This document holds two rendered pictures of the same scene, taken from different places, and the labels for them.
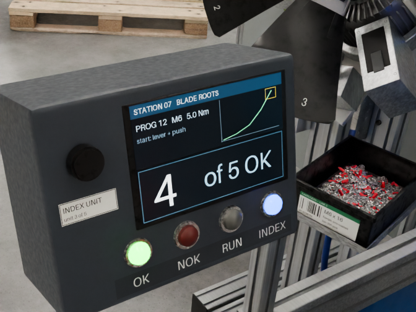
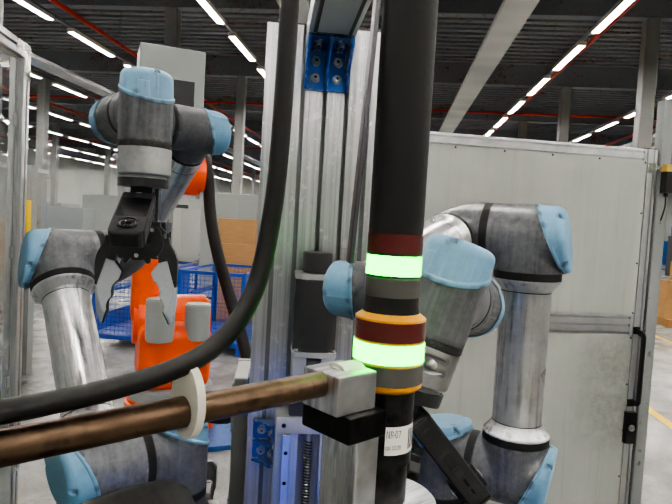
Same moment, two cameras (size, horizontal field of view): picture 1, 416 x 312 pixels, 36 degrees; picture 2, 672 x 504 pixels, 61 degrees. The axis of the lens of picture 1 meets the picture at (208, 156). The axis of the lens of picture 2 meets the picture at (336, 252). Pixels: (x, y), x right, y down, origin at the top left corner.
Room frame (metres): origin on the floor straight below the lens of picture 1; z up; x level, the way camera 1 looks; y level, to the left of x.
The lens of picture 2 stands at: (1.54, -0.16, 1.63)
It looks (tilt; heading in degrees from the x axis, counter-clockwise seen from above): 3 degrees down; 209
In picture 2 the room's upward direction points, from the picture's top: 3 degrees clockwise
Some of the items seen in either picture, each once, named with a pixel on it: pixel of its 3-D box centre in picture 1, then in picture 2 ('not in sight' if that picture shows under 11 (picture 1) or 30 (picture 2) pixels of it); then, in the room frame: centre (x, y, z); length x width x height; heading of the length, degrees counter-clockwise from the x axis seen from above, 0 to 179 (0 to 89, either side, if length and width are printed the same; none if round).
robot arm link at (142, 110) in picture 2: not in sight; (145, 110); (0.95, -0.81, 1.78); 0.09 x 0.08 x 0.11; 70
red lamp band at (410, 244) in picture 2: not in sight; (395, 243); (1.22, -0.29, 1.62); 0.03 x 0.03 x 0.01
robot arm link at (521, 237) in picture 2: not in sight; (519, 355); (0.49, -0.35, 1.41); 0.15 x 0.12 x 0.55; 91
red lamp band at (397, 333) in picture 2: not in sight; (389, 327); (1.22, -0.29, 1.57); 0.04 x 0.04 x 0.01
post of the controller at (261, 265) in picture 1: (266, 257); not in sight; (0.61, -0.09, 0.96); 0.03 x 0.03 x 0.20; 37
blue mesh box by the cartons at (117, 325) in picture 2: not in sight; (148, 300); (-3.69, -5.75, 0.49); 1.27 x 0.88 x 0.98; 23
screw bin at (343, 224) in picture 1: (357, 188); not in sight; (0.96, -0.28, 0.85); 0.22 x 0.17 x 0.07; 143
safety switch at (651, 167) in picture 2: not in sight; (658, 192); (-1.10, -0.15, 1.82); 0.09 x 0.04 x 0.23; 127
